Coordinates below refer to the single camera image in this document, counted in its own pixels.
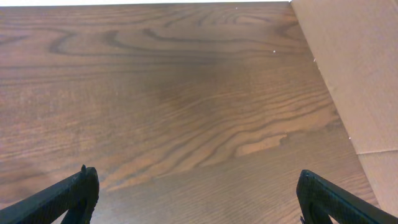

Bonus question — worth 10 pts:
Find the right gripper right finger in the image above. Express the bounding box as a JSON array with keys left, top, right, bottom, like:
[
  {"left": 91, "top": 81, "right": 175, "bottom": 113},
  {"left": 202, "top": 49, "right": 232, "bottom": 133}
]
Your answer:
[{"left": 296, "top": 170, "right": 397, "bottom": 224}]

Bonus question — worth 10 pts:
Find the brown cardboard box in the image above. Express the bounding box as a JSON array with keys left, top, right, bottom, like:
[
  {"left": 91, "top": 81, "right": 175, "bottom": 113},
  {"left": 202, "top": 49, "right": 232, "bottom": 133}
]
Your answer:
[{"left": 291, "top": 0, "right": 397, "bottom": 215}]

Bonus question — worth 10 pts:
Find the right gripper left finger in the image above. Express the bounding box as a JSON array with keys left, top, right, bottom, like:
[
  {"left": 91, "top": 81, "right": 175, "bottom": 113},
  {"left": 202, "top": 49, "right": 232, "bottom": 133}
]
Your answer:
[{"left": 1, "top": 166, "right": 100, "bottom": 224}]

